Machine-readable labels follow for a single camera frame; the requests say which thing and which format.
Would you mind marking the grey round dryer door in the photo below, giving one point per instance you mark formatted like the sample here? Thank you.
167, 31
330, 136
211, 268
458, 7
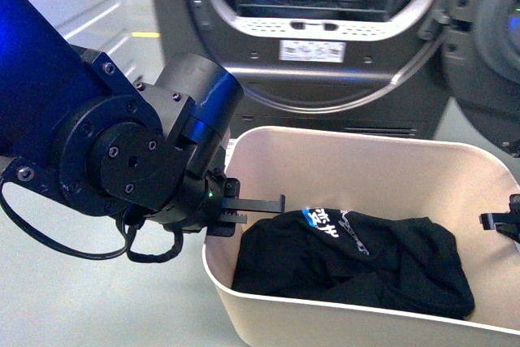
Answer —
480, 63

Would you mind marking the dark grey tumble dryer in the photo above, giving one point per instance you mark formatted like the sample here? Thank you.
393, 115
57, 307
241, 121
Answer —
362, 66

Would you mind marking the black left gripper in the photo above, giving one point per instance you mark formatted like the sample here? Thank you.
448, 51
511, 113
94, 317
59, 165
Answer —
205, 203

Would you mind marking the black printed t-shirt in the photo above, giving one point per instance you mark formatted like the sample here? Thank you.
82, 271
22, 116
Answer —
343, 256

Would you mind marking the blue black left robot arm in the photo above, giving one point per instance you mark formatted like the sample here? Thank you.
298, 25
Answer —
75, 130

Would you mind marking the beige plastic laundry hamper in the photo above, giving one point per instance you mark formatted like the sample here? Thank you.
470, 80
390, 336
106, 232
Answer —
393, 178

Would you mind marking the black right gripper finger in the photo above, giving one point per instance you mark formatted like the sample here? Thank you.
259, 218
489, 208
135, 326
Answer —
506, 223

